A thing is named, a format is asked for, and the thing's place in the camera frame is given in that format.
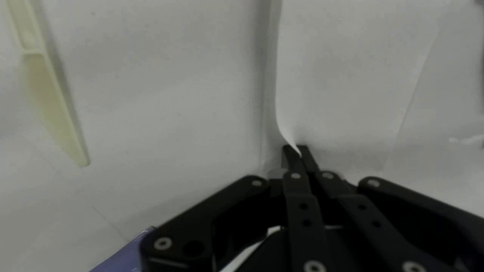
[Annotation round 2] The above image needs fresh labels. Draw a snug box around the cream plastic knife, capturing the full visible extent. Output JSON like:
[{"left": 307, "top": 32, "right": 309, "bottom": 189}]
[{"left": 5, "top": 0, "right": 93, "bottom": 170}]

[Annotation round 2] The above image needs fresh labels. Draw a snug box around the blue square pad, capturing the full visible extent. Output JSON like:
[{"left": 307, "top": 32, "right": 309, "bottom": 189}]
[{"left": 89, "top": 229, "right": 156, "bottom": 272}]

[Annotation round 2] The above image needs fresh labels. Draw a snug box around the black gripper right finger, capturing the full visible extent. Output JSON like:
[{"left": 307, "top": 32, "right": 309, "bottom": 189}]
[{"left": 298, "top": 144, "right": 484, "bottom": 272}]

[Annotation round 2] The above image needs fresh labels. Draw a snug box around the white paper towel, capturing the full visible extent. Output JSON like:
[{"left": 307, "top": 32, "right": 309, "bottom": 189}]
[{"left": 259, "top": 0, "right": 448, "bottom": 176}]

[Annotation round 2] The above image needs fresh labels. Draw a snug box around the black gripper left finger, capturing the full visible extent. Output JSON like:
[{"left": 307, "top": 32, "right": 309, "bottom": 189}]
[{"left": 139, "top": 144, "right": 336, "bottom": 272}]

